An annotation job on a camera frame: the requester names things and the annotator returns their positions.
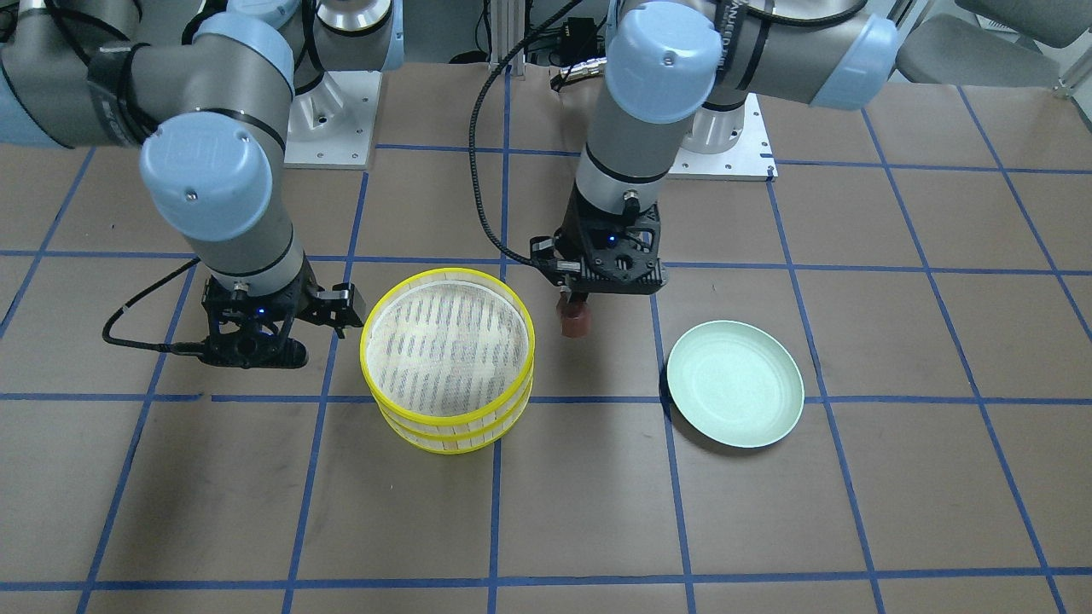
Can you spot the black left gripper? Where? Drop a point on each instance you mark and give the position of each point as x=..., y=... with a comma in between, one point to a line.
x=574, y=230

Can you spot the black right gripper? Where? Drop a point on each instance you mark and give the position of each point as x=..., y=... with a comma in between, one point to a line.
x=300, y=292

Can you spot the dark brown bun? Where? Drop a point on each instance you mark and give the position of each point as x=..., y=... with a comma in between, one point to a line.
x=575, y=322

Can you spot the yellow steamer layer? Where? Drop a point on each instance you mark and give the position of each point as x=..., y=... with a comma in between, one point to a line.
x=448, y=348
x=467, y=436

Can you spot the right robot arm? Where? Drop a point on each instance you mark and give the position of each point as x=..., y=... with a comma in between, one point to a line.
x=210, y=117

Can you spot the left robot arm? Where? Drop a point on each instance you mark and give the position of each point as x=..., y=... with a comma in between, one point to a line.
x=667, y=63

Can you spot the light green plate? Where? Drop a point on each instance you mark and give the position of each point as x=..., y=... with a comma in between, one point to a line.
x=735, y=384

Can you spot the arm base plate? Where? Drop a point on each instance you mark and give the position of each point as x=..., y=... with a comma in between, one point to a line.
x=730, y=144
x=332, y=125

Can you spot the aluminium frame post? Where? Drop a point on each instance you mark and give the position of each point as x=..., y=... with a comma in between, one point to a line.
x=506, y=22

